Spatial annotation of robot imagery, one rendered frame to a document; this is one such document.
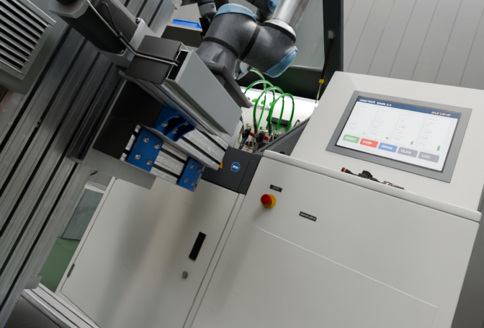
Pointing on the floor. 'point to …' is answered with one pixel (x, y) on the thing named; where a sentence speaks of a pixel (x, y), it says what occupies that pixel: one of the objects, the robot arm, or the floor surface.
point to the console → (349, 232)
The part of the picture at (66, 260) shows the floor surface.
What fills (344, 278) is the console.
